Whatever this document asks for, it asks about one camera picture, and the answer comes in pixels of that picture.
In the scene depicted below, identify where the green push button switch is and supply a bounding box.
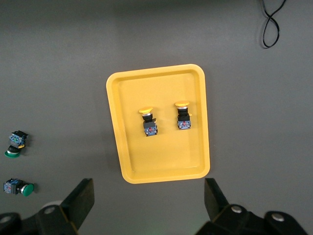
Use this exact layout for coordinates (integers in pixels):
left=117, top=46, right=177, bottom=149
left=3, top=178, right=35, bottom=197
left=4, top=130, right=29, bottom=159

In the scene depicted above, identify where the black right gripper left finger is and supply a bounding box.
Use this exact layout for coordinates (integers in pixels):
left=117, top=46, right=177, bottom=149
left=60, top=178, right=95, bottom=233

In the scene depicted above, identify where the yellow push button switch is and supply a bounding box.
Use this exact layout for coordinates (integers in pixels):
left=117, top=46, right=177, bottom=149
left=138, top=106, right=158, bottom=137
left=174, top=100, right=193, bottom=130

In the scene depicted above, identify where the yellow plastic tray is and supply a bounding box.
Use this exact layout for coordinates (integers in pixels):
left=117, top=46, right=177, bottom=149
left=106, top=64, right=211, bottom=185

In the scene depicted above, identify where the thin black loose cable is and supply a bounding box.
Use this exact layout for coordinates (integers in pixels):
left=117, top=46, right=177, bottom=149
left=258, top=0, right=287, bottom=49

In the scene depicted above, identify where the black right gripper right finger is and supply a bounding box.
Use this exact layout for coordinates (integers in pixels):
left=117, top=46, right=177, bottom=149
left=204, top=178, right=230, bottom=222

